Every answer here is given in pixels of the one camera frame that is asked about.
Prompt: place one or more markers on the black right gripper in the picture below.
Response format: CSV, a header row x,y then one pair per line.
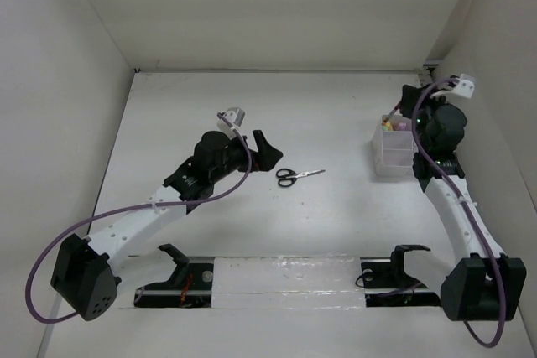
x,y
411,95

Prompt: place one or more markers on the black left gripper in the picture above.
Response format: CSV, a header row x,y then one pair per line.
x,y
262,160

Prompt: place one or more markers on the black handled scissors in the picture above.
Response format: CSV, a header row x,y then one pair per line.
x,y
288,177

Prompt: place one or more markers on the purple pink highlighter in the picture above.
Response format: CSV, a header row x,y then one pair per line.
x,y
402,126

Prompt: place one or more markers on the orange capped red pen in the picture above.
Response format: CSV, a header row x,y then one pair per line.
x,y
393,111

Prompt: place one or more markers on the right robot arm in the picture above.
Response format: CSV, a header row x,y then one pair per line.
x,y
483,283

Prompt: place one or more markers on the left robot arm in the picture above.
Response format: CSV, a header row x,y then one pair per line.
x,y
91,272

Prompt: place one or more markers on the white divided container left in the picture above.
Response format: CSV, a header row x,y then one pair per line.
x,y
393,152

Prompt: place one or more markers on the aluminium rail right side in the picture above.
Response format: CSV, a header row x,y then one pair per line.
x,y
426,74

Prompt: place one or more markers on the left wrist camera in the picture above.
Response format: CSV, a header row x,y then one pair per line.
x,y
231,118

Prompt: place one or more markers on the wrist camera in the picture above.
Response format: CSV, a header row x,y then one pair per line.
x,y
462,86
231,118

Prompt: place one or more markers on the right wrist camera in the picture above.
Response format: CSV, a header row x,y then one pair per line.
x,y
462,86

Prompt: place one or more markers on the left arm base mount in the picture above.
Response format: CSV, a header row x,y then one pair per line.
x,y
189,286

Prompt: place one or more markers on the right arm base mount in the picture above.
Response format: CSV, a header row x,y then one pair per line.
x,y
387,285

